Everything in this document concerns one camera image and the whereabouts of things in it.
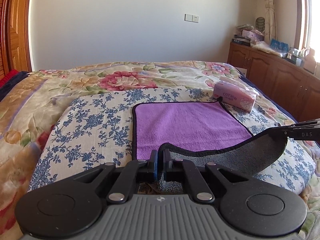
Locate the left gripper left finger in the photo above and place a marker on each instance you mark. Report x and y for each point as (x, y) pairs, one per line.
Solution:
(135, 172)

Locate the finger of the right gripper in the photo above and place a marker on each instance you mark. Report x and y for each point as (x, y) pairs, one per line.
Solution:
(307, 123)
(297, 133)

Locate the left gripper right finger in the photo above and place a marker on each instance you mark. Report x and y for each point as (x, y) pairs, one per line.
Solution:
(191, 179)

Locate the purple and grey towel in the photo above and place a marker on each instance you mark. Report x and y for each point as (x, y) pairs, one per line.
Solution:
(202, 132)

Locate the wooden room door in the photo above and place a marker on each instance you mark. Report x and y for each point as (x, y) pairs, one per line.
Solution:
(16, 35)

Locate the wooden cabinet row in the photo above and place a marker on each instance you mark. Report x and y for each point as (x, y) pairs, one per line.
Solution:
(291, 87)

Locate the blue floral white cloth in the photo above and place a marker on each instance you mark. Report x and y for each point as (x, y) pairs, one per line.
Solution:
(95, 129)

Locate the white box beside bed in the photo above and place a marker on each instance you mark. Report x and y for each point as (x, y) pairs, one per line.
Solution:
(243, 71)

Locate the pink tissue pack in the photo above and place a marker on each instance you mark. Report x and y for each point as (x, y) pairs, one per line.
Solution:
(234, 93)

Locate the clutter on cabinet top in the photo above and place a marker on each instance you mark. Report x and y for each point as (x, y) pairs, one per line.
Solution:
(254, 36)

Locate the floral bed quilt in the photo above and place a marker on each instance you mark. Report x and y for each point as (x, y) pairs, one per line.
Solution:
(28, 120)

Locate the patterned beige curtain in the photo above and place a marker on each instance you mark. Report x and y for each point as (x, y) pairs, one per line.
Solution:
(270, 20)

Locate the navy bed sheet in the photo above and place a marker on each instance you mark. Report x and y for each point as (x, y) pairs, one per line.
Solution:
(9, 88)

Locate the red blanket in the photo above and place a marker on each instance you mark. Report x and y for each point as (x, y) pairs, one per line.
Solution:
(8, 77)

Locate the wooden slatted wardrobe door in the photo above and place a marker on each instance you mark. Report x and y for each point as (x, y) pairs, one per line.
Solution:
(3, 61)

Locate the white wall switch socket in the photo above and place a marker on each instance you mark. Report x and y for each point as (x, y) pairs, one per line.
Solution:
(191, 18)

